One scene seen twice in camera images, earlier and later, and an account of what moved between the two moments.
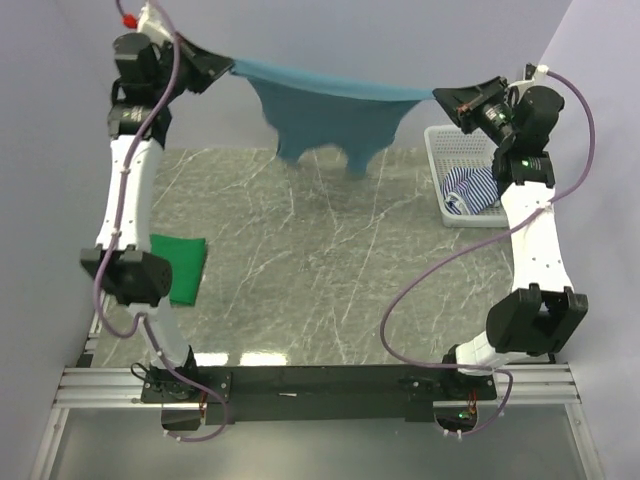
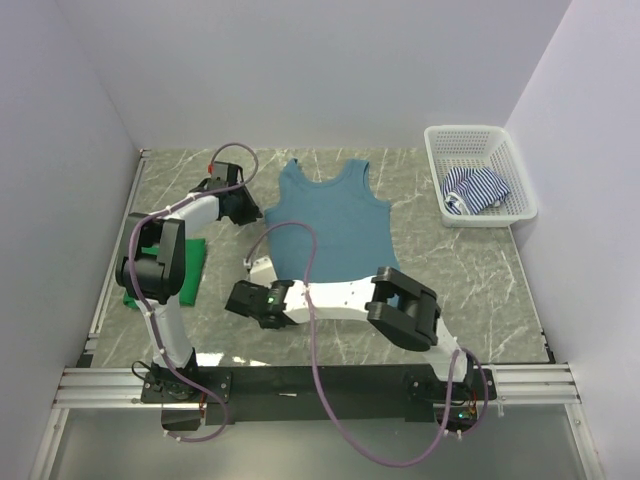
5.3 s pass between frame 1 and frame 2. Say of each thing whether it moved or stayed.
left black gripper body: moved
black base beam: stayed
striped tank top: stayed
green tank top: stayed
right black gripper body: moved
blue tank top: moved
